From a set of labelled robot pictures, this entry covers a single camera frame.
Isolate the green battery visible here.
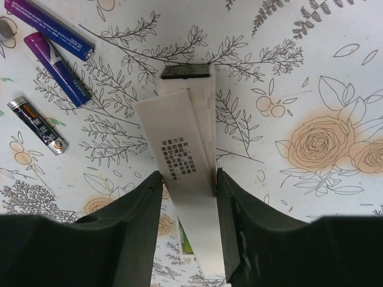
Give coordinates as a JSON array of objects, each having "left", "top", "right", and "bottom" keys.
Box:
[{"left": 182, "top": 231, "right": 193, "bottom": 254}]

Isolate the white slim battery cover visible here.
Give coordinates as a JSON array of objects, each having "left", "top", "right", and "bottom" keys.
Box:
[{"left": 133, "top": 90, "right": 224, "bottom": 276}]

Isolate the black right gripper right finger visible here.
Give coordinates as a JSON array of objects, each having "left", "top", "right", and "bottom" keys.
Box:
[{"left": 216, "top": 169, "right": 382, "bottom": 286}]

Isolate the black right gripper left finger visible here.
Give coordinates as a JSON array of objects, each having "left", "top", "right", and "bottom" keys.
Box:
[{"left": 1, "top": 171, "right": 162, "bottom": 286}]

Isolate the blue purple battery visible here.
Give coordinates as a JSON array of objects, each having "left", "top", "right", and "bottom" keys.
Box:
[{"left": 24, "top": 32, "right": 91, "bottom": 107}]

